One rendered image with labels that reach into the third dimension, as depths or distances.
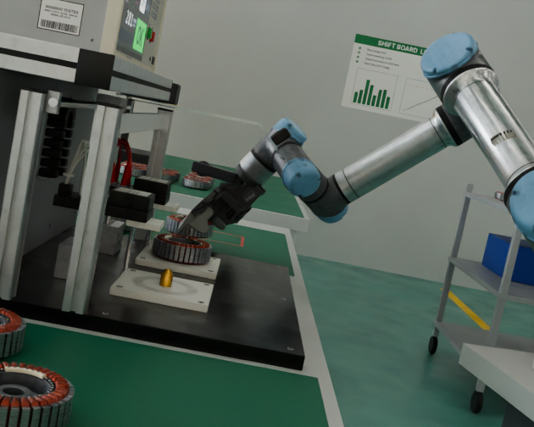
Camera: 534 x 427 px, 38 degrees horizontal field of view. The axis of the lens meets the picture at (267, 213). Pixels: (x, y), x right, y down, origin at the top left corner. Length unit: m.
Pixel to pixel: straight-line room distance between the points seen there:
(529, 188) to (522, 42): 5.61
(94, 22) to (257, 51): 5.42
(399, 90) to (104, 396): 5.92
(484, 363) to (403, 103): 5.35
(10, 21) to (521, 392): 0.95
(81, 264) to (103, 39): 0.33
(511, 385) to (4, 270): 0.79
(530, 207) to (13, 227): 0.79
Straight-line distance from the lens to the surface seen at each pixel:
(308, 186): 1.66
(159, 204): 1.46
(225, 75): 6.56
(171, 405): 0.88
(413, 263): 6.80
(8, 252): 1.10
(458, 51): 1.59
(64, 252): 1.25
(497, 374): 1.37
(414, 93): 6.68
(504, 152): 1.43
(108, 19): 1.17
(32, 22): 1.20
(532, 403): 1.29
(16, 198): 1.09
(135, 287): 1.22
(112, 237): 1.48
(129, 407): 0.86
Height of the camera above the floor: 1.07
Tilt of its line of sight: 7 degrees down
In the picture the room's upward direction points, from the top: 11 degrees clockwise
